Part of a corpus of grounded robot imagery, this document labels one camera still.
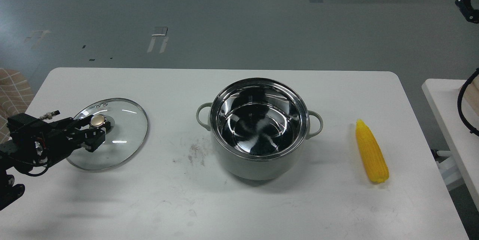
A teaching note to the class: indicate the grey steel pot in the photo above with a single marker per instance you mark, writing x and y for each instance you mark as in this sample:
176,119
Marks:
258,127

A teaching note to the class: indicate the white side table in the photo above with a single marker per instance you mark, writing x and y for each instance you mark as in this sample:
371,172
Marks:
442,95

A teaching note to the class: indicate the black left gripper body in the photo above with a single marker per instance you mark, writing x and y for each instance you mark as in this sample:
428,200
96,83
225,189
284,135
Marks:
60,139

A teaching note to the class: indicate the white table leg bracket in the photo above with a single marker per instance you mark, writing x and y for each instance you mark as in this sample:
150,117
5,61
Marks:
448,168

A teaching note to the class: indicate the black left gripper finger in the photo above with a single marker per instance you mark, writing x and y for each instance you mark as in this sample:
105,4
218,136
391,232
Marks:
91,139
93,122

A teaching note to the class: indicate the glass pot lid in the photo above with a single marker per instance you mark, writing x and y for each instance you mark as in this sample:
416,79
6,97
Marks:
129,127

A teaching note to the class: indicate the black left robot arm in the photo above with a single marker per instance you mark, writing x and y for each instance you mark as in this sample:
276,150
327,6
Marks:
36,144

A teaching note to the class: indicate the yellow corn cob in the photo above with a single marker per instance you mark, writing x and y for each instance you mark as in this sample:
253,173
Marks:
371,155

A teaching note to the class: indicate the checkered fabric seat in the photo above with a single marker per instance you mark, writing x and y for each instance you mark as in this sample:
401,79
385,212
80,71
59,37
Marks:
15,97

